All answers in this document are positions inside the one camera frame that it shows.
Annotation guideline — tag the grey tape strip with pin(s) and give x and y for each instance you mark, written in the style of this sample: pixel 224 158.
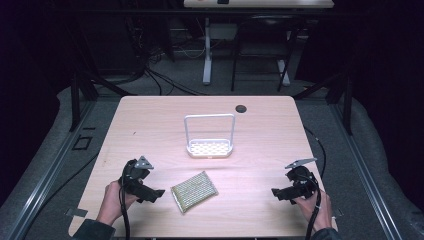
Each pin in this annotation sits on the grey tape strip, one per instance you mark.
pixel 76 212

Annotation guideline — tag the black metal frame stand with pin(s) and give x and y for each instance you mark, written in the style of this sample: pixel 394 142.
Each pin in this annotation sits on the black metal frame stand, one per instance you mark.
pixel 76 100
pixel 347 103

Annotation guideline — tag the white sponge holder rack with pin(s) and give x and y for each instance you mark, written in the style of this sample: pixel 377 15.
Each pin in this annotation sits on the white sponge holder rack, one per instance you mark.
pixel 209 148

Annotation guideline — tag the black table grommet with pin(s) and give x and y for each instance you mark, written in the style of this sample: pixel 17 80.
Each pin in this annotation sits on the black table grommet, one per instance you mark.
pixel 240 108

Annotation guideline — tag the aluminium floor rail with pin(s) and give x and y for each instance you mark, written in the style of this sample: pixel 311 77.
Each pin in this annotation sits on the aluminium floor rail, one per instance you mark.
pixel 43 186
pixel 370 180

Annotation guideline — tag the white background desk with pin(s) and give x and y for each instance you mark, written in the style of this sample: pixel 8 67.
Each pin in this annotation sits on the white background desk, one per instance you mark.
pixel 260 3

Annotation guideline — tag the person's right hand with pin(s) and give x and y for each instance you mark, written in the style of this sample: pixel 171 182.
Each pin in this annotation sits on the person's right hand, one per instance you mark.
pixel 315 211

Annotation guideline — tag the black chair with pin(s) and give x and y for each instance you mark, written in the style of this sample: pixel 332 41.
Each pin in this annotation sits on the black chair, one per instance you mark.
pixel 263 43

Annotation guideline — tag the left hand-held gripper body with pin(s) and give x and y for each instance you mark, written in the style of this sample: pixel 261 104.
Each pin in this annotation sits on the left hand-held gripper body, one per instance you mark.
pixel 134 176

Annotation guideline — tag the yellow-green mesh sponge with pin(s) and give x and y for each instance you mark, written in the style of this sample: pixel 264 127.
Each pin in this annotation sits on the yellow-green mesh sponge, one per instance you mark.
pixel 194 191

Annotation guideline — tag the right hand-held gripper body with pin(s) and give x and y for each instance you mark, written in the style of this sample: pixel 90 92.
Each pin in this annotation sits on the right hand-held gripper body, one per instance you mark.
pixel 301 181

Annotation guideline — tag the person's left hand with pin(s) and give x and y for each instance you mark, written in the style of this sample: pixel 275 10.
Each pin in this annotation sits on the person's left hand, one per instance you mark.
pixel 111 203

